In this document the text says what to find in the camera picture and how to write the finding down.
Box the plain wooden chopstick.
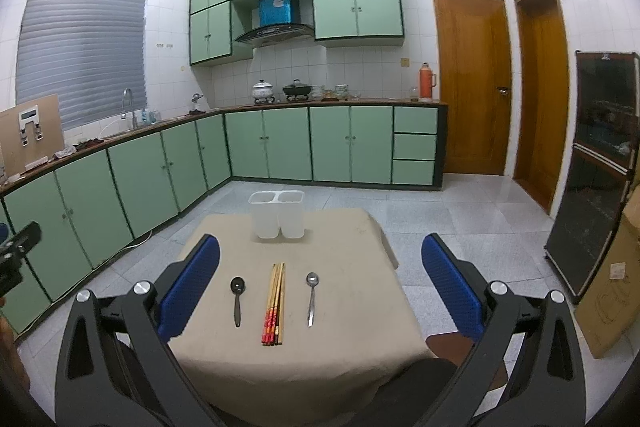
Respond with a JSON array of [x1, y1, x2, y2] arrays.
[[274, 262, 285, 345]]

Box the black range hood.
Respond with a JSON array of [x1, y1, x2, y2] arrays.
[[235, 23, 314, 48]]

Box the chrome kitchen faucet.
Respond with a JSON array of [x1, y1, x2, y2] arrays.
[[120, 88, 138, 130]]

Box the blue box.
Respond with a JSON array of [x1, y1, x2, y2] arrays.
[[258, 0, 300, 26]]

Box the left wooden door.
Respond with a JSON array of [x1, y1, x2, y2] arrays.
[[434, 0, 512, 174]]

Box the brown board with scale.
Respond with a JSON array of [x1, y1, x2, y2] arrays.
[[0, 94, 64, 176]]

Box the black wok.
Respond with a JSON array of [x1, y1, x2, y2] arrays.
[[283, 79, 312, 102]]

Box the brown wooden stool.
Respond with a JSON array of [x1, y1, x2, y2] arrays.
[[425, 332, 508, 390]]

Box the black spoon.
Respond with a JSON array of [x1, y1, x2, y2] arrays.
[[230, 277, 245, 327]]

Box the beige tablecloth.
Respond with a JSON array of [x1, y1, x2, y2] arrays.
[[169, 209, 432, 426]]

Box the silver metal spoon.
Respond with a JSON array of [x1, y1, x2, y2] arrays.
[[306, 272, 320, 327]]

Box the wooden door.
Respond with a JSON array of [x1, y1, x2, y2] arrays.
[[434, 0, 512, 174], [514, 0, 570, 212]]

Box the red patterned chopstick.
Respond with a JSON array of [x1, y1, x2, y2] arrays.
[[265, 263, 280, 346]]

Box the cardboard box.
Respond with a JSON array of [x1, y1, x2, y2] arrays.
[[575, 186, 640, 359]]

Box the red handled chopstick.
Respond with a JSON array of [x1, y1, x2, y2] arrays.
[[262, 263, 278, 346]]

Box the orange red chopstick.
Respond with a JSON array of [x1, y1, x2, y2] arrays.
[[270, 262, 284, 346]]

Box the white utensil holder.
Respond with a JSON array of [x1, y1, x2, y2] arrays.
[[248, 190, 305, 239]]

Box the green lower cabinets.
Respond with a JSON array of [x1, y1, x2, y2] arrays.
[[1, 101, 448, 332]]

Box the right wooden door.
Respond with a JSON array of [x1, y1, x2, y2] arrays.
[[514, 0, 570, 212]]

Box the black glass cabinet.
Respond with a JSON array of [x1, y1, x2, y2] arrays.
[[544, 51, 639, 303]]

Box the orange thermos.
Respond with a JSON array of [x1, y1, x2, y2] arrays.
[[418, 63, 437, 101]]

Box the grey window blind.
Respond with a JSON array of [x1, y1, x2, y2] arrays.
[[15, 0, 148, 130]]

